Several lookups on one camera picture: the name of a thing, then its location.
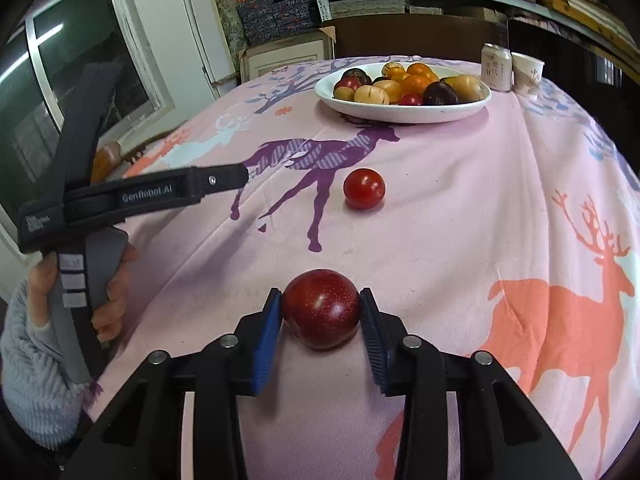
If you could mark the grey knit sleeve forearm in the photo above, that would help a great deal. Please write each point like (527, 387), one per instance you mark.
(38, 393)

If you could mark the large orange on plate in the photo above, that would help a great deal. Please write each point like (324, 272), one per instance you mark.
(417, 84)

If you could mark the white oval plate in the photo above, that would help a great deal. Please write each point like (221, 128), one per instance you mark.
(399, 114)

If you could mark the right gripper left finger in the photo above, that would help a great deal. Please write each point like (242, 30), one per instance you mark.
(138, 435)

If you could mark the framed cardboard panel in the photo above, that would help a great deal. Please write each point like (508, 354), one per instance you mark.
(317, 45)

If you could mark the pink drink can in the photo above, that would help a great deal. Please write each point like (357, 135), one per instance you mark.
(496, 67)

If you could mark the wooden chair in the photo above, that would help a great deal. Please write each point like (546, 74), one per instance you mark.
(111, 156)

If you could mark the large dark red plum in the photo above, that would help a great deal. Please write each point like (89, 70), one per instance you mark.
(322, 309)

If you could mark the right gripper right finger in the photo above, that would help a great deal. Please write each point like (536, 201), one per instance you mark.
(462, 411)

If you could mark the person left hand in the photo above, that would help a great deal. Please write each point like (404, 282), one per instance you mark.
(106, 319)

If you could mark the red tomato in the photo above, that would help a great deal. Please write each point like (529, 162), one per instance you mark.
(364, 189)

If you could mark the large yellow fruit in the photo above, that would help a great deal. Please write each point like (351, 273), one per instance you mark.
(468, 88)

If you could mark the white paper cup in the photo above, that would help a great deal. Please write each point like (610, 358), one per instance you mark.
(527, 72)

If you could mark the dark purple plum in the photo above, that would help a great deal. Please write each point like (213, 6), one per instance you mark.
(439, 93)

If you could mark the pink deer tablecloth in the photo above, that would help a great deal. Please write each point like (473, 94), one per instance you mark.
(515, 230)

